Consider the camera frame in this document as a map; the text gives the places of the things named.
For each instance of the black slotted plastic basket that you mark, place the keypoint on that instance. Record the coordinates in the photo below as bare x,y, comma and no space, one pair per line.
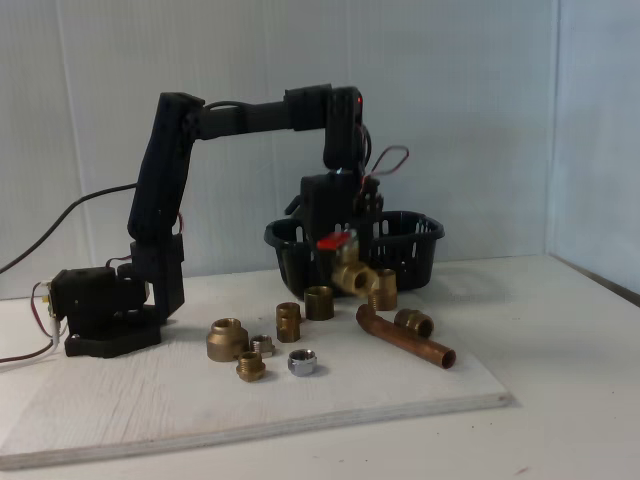
415,250

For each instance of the dark brass coupling sleeve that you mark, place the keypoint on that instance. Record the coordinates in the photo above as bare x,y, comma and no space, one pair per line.
319,304

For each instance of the brass threaded sleeve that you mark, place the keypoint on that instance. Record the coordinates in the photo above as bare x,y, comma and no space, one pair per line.
385,292

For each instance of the brass hex fitting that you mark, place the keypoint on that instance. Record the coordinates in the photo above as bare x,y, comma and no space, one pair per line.
285,322

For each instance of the brass hex nipple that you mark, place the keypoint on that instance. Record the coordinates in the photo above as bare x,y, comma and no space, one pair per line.
410,320

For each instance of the small nickel hex nipple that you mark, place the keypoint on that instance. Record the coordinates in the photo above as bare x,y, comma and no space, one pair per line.
262,344

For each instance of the copper pipe piece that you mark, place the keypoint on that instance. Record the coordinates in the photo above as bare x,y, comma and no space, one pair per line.
400,340

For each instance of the chrome hex nut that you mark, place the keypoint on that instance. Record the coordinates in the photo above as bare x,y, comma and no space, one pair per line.
300,365

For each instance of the large brass reducer coupling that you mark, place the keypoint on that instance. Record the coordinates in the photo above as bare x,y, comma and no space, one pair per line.
225,342

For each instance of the small brass threaded nipple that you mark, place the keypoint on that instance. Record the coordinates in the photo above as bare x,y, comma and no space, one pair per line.
250,367

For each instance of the white wooden board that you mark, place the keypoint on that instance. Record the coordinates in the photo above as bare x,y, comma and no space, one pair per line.
150,410

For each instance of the small controller board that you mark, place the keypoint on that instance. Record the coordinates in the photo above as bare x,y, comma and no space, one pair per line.
47,300

